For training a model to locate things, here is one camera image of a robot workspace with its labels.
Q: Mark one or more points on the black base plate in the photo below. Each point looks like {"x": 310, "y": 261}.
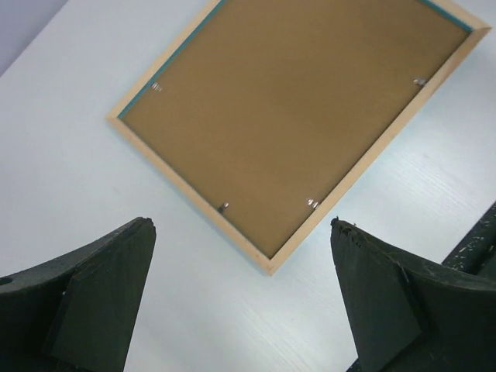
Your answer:
{"x": 475, "y": 253}

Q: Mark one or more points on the blue picture frame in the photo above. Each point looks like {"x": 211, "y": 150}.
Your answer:
{"x": 265, "y": 113}

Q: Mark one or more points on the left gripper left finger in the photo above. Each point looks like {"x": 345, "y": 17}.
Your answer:
{"x": 77, "y": 312}

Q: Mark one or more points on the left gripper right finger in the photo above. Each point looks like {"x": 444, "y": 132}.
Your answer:
{"x": 408, "y": 313}

